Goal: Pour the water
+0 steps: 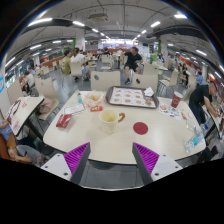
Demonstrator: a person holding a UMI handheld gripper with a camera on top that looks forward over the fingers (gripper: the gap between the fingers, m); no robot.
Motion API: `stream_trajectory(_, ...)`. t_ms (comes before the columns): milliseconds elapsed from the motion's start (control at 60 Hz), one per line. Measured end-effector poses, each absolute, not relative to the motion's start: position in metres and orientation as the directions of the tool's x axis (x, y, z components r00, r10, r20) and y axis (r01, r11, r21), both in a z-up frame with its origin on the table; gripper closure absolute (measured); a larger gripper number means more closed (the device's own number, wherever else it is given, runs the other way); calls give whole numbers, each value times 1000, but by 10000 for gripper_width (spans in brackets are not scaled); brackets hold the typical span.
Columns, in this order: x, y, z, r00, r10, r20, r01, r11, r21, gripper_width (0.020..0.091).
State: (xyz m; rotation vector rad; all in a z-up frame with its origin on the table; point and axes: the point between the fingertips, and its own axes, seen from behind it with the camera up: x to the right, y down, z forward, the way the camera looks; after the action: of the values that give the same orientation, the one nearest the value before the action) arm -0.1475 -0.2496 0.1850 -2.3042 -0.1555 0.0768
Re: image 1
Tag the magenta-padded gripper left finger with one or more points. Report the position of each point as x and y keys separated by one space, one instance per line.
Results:
x=77 y=156

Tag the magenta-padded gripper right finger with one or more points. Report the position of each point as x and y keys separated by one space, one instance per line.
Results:
x=146 y=157

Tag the clear blue-capped water bottle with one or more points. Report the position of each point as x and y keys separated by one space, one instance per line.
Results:
x=195 y=140

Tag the flat round red coaster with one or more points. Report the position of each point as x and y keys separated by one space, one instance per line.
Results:
x=140 y=128

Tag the red flat box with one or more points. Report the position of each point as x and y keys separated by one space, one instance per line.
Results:
x=64 y=120

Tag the white printed card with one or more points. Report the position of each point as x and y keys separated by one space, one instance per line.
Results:
x=75 y=109

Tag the colourful printed flyer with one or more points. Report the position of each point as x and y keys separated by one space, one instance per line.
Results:
x=169 y=111

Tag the small red sauce packet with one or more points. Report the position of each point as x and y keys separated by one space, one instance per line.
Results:
x=96 y=108
x=183 y=115

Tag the small teal-capped clear bottle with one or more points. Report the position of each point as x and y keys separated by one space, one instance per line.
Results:
x=79 y=97

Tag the clear food wrapper with fries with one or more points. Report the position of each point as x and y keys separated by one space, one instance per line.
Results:
x=93 y=99

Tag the dark food tray with liner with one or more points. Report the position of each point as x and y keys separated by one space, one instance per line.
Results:
x=128 y=97

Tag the red paper cup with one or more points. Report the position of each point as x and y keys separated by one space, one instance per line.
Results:
x=176 y=99

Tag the white crumpled napkin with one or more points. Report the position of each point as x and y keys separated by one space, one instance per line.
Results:
x=149 y=92

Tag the white side table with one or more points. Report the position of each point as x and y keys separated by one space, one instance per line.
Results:
x=23 y=111

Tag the beige chair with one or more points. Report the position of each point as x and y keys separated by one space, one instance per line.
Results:
x=146 y=81
x=46 y=89
x=106 y=80

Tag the person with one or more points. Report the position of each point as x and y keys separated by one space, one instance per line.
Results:
x=133 y=60
x=6 y=130
x=200 y=96
x=30 y=80
x=67 y=63
x=78 y=58

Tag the group of beige chairs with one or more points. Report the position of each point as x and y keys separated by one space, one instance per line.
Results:
x=150 y=69

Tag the group of ceiling lights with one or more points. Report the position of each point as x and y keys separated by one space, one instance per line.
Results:
x=40 y=21

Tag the ceiling air conditioner unit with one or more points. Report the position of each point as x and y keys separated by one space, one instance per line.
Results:
x=98 y=17

